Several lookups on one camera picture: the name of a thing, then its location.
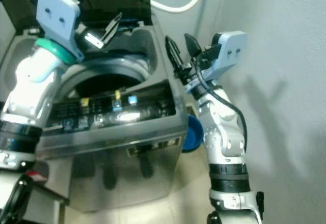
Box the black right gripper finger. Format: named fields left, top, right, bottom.
left=166, top=37, right=185, bottom=74
left=185, top=34, right=202, bottom=58

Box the silver top-load washing machine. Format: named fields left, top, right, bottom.
left=0, top=23, right=190, bottom=213

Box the blue plastic basin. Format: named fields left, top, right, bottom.
left=182, top=115, right=205, bottom=154

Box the black washer control panel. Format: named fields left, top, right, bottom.
left=38, top=83, right=177, bottom=132

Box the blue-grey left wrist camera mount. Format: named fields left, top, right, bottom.
left=39, top=0, right=83, bottom=63

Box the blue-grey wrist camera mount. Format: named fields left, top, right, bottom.
left=39, top=0, right=83, bottom=63
left=185, top=31, right=249, bottom=94

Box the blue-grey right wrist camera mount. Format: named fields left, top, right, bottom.
left=185, top=31, right=249, bottom=94

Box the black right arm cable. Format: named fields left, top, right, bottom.
left=196, top=66, right=249, bottom=151

